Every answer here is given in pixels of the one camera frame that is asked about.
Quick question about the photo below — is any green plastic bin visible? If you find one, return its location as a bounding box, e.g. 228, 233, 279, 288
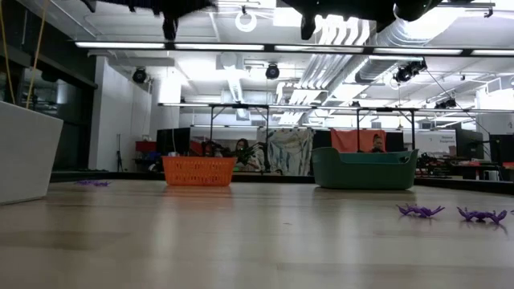
311, 146, 420, 191

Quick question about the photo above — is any paint-stained plastic sheet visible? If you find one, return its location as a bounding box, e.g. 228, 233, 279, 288
263, 128, 316, 177

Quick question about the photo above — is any white ring light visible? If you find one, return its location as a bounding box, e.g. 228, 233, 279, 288
234, 10, 259, 34

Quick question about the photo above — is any overhead LED light bar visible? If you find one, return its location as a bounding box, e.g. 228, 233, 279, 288
73, 39, 514, 58

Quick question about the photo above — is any clear plastic bin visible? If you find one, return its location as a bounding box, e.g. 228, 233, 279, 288
0, 100, 64, 206

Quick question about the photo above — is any black computer monitor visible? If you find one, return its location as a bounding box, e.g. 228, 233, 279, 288
488, 133, 514, 164
455, 128, 485, 161
156, 127, 192, 157

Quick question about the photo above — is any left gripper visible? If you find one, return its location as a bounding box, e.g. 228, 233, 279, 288
132, 0, 218, 42

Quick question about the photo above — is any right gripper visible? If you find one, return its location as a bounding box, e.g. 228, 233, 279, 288
280, 0, 397, 42

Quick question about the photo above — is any black ceiling camera cluster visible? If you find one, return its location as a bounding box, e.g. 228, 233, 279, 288
392, 59, 428, 84

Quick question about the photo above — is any red plastic mesh basket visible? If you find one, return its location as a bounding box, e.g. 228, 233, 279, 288
161, 156, 238, 187

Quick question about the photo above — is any black background rig frame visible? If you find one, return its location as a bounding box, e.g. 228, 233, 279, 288
207, 103, 271, 173
354, 106, 417, 153

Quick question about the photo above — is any red storage box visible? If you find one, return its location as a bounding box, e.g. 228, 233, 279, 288
135, 140, 158, 154

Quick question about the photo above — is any black ceiling spotlight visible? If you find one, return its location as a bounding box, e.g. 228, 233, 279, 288
264, 63, 281, 81
132, 67, 149, 85

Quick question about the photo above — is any silver ceiling duct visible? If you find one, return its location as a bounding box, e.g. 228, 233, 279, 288
354, 16, 430, 84

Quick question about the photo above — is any person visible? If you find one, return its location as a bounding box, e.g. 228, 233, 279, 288
369, 133, 388, 154
234, 137, 262, 172

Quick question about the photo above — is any orange hanging cloth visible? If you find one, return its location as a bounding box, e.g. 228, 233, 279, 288
330, 128, 388, 154

